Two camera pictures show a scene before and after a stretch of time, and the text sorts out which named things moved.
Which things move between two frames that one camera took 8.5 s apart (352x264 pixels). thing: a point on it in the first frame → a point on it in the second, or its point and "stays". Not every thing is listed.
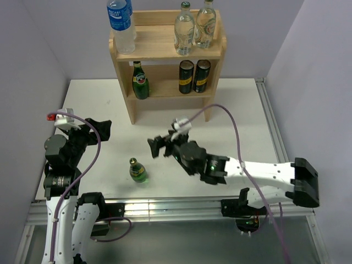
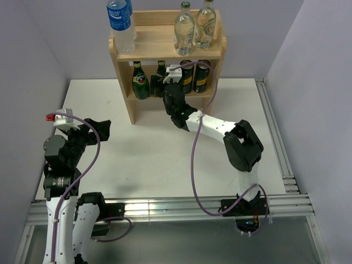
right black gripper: [159, 142] → [157, 82]
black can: [201, 77] stays
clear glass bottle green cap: [205, 25] stays
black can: [186, 72] stays
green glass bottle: [140, 84] stays
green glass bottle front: [137, 171] → [161, 69]
